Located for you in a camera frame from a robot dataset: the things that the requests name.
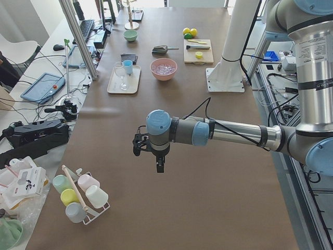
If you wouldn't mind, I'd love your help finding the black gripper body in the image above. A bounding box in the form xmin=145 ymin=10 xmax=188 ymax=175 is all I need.
xmin=152 ymin=149 xmax=169 ymax=158

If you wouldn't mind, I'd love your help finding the metal ice scoop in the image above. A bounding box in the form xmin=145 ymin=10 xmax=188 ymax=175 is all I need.
xmin=152 ymin=45 xmax=179 ymax=55

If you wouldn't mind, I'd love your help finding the white cup in rack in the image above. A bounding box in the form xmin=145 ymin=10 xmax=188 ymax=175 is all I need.
xmin=85 ymin=185 xmax=109 ymax=208

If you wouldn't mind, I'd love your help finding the pink cup in rack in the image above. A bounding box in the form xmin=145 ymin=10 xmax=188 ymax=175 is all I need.
xmin=78 ymin=174 xmax=100 ymax=192

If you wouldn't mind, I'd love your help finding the white cup rack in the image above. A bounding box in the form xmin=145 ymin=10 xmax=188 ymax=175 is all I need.
xmin=61 ymin=165 xmax=111 ymax=226

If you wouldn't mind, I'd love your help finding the clear ice cubes pile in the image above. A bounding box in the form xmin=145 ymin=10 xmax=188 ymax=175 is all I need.
xmin=151 ymin=64 xmax=176 ymax=76

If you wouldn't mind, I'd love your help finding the light blue cup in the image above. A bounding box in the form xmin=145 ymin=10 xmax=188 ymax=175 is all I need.
xmin=123 ymin=59 xmax=133 ymax=75

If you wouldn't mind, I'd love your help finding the yellow cup in rack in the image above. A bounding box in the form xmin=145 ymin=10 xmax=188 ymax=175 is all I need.
xmin=60 ymin=189 xmax=80 ymax=206

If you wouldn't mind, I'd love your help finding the grey cup in rack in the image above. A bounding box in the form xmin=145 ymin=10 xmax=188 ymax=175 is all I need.
xmin=65 ymin=202 xmax=87 ymax=223

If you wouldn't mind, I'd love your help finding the mint cup in rack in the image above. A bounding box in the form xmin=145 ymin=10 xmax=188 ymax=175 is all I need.
xmin=52 ymin=174 xmax=72 ymax=194

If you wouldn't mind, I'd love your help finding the cream serving tray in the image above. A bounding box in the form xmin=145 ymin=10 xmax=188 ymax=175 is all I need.
xmin=107 ymin=66 xmax=141 ymax=94

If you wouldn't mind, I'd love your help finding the pink bowl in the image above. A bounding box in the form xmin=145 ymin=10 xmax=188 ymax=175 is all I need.
xmin=150 ymin=58 xmax=177 ymax=81

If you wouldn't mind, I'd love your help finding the clear wine glass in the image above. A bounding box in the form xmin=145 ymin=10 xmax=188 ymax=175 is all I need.
xmin=114 ymin=61 xmax=129 ymax=91

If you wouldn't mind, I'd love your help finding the grey folded cloth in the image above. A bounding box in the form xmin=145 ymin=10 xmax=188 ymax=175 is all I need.
xmin=121 ymin=54 xmax=138 ymax=65

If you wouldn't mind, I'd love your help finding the bamboo cutting board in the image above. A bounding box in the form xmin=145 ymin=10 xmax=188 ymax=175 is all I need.
xmin=184 ymin=39 xmax=214 ymax=64

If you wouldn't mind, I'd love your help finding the half lemon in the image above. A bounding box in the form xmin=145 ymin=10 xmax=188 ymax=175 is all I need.
xmin=195 ymin=52 xmax=203 ymax=58

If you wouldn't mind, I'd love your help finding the steel muddler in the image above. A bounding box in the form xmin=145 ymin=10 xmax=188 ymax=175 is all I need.
xmin=186 ymin=45 xmax=210 ymax=50

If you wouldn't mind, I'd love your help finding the yellow plastic knife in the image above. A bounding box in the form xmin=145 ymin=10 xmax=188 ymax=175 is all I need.
xmin=187 ymin=39 xmax=207 ymax=44

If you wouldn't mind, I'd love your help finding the green lime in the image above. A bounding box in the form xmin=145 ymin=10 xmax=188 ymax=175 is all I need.
xmin=184 ymin=33 xmax=193 ymax=40

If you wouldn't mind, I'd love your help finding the green bowl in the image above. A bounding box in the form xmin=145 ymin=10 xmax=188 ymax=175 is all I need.
xmin=123 ymin=29 xmax=138 ymax=42

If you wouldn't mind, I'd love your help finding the yellow lemon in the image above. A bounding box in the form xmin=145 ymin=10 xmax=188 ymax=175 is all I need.
xmin=183 ymin=27 xmax=190 ymax=35
xmin=189 ymin=28 xmax=198 ymax=37

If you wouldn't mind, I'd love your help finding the blue teach pendant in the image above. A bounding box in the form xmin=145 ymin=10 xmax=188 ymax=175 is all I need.
xmin=62 ymin=45 xmax=95 ymax=68
xmin=20 ymin=73 xmax=65 ymax=104

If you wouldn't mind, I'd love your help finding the white product box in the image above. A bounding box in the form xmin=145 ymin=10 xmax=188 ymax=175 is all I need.
xmin=13 ymin=167 xmax=46 ymax=198

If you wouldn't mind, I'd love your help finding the wooden glass stand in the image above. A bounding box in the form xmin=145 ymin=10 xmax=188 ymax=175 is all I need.
xmin=122 ymin=0 xmax=139 ymax=30

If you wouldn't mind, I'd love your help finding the black keyboard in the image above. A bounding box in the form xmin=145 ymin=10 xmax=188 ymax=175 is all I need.
xmin=80 ymin=19 xmax=95 ymax=42

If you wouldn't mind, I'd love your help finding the computer mouse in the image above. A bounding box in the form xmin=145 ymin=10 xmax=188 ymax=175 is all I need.
xmin=53 ymin=44 xmax=65 ymax=52

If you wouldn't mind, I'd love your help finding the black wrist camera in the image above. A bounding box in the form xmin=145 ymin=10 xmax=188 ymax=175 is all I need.
xmin=132 ymin=125 xmax=152 ymax=156

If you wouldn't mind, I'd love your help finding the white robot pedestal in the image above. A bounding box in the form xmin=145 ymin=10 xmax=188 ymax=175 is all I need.
xmin=206 ymin=0 xmax=261 ymax=93

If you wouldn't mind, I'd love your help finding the aluminium frame post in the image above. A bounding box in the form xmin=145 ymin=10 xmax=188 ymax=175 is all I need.
xmin=59 ymin=0 xmax=98 ymax=80

